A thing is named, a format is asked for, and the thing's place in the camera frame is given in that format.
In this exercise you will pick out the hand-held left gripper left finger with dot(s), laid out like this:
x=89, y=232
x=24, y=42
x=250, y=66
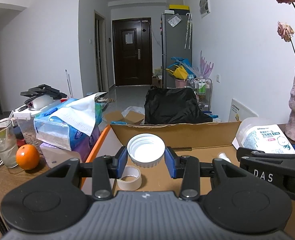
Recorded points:
x=122, y=162

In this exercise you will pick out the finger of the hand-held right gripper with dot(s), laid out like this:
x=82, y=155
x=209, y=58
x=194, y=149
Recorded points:
x=257, y=156

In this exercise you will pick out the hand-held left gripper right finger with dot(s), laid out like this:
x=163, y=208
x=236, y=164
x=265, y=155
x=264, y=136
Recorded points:
x=170, y=162

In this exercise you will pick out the white cotton swab container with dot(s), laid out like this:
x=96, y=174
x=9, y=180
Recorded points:
x=262, y=135

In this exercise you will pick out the beige tape roll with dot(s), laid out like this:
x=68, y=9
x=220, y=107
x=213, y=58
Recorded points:
x=130, y=185

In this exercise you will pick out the white screw cap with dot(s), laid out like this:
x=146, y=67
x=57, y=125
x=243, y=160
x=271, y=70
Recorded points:
x=146, y=152

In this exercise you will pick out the orange cardboard box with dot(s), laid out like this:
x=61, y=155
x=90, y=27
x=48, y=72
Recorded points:
x=187, y=135

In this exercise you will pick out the purple tissue pack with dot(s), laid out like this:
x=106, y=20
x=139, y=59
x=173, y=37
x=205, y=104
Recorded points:
x=87, y=145

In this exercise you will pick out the open brown carton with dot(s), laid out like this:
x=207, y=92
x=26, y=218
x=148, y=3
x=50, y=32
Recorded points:
x=135, y=118

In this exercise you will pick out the white leaning panel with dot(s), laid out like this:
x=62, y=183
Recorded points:
x=240, y=112

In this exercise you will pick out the black bag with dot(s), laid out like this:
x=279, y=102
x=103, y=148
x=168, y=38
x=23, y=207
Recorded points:
x=175, y=105

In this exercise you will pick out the blue tissue pack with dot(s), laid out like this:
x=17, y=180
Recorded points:
x=60, y=130

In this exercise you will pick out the pink bin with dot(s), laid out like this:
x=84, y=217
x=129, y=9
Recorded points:
x=181, y=83

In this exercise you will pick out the metal cart with bottles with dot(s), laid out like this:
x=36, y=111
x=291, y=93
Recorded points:
x=201, y=87

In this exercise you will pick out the small cardboard carton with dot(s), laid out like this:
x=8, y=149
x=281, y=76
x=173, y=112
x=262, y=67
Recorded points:
x=157, y=78

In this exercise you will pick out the yellow bag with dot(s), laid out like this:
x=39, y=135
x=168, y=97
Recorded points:
x=178, y=72

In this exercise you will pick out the orange fruit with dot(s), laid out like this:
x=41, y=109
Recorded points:
x=27, y=157

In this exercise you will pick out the blue bag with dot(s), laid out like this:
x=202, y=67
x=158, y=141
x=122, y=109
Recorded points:
x=185, y=63

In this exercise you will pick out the clear plastic container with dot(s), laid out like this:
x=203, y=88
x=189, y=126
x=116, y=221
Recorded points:
x=27, y=130

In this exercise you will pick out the dark wooden door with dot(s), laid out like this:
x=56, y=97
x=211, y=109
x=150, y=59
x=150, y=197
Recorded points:
x=131, y=62

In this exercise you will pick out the purple wing decoration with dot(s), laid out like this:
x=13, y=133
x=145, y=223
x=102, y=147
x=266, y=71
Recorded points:
x=206, y=66

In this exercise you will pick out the grey refrigerator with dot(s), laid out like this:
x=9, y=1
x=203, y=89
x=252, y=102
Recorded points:
x=175, y=55

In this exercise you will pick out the clear drinking glass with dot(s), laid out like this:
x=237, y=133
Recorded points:
x=2, y=150

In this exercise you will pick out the paper notice on door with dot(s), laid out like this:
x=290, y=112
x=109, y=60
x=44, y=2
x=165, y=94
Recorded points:
x=129, y=38

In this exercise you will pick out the white folded umbrella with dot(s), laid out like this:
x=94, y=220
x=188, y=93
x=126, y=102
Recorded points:
x=186, y=30
x=190, y=30

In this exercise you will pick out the yellow box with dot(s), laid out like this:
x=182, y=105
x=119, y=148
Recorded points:
x=178, y=7

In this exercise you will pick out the white wall outlet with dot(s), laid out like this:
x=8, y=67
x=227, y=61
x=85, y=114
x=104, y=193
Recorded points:
x=218, y=78

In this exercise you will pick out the side doorway frame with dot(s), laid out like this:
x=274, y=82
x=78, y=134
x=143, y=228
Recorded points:
x=99, y=52

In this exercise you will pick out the wall electrical panel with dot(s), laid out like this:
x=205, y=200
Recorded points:
x=204, y=3

